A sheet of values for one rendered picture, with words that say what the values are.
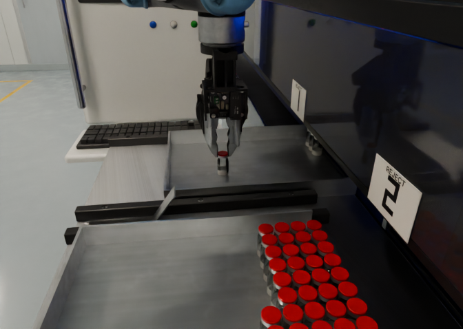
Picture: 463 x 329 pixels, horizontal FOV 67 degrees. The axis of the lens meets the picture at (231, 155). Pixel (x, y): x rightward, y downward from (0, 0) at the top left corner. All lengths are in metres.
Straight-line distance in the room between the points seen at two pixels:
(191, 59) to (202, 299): 0.82
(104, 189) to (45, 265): 1.31
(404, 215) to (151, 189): 0.44
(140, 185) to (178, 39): 0.57
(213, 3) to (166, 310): 0.34
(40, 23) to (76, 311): 5.68
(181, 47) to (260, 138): 0.43
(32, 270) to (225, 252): 1.54
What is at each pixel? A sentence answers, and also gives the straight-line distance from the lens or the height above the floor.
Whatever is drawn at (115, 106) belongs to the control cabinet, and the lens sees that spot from 1.20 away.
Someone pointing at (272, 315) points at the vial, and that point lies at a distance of 0.39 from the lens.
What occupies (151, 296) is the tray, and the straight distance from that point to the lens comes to 0.47.
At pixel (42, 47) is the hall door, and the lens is 6.09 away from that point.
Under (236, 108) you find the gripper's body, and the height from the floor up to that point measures 1.04.
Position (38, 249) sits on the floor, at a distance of 2.09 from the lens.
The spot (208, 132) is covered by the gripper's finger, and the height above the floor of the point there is 0.98.
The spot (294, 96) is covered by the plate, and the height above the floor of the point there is 1.02.
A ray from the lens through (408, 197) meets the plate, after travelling 0.39.
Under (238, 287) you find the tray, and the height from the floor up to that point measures 0.88.
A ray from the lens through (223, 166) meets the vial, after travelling 0.68.
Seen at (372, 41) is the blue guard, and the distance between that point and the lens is 0.45.
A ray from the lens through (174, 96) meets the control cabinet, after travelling 1.16.
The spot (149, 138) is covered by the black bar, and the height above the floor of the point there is 0.90.
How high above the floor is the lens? 1.23
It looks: 27 degrees down
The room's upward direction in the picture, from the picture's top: straight up
